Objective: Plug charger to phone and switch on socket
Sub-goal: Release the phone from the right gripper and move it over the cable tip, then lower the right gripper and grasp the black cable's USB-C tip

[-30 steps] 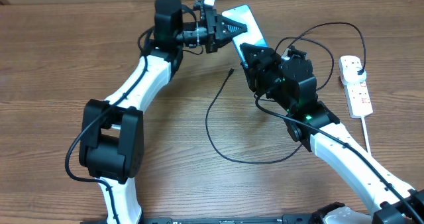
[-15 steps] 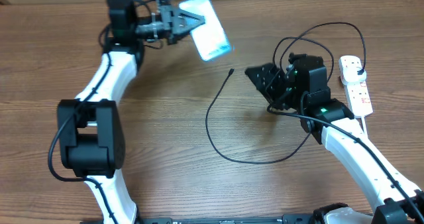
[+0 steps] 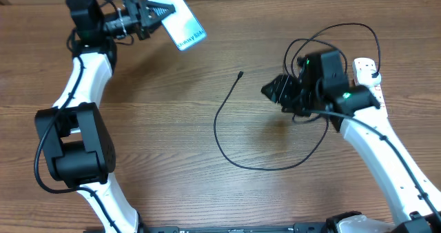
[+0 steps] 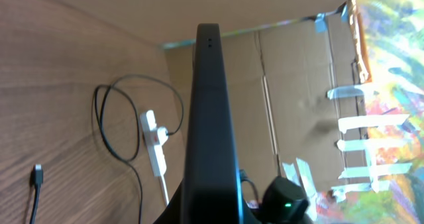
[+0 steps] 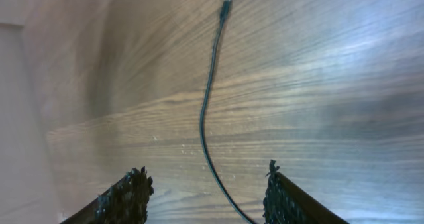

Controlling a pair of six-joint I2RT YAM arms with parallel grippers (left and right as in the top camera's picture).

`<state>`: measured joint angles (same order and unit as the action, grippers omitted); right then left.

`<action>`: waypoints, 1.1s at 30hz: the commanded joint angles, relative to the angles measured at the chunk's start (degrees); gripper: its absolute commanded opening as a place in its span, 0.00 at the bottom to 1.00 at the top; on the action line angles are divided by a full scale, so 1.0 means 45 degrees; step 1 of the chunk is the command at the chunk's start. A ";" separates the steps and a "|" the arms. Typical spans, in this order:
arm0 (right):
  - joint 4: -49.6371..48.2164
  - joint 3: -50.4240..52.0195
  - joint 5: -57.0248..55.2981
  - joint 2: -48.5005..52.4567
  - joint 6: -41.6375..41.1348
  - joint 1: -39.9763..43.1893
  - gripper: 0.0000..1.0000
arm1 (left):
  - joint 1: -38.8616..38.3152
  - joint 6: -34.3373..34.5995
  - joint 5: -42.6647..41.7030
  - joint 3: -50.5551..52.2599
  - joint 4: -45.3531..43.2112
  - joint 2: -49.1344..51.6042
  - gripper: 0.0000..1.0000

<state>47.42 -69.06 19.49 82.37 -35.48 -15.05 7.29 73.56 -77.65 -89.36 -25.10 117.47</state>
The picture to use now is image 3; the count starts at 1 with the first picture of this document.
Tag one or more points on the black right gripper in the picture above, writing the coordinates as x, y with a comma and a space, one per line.
284, 87

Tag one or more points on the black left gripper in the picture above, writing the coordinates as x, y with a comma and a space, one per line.
146, 7

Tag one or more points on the blue Galaxy smartphone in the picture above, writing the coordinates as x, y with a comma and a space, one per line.
182, 26

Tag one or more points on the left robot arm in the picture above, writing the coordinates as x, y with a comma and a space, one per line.
73, 138

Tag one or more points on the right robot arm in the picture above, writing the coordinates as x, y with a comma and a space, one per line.
322, 87

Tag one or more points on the white charger plug adapter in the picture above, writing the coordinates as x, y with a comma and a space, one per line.
366, 78

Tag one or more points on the white power strip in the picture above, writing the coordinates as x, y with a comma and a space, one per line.
363, 69

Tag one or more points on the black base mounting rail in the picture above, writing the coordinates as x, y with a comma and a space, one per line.
241, 229

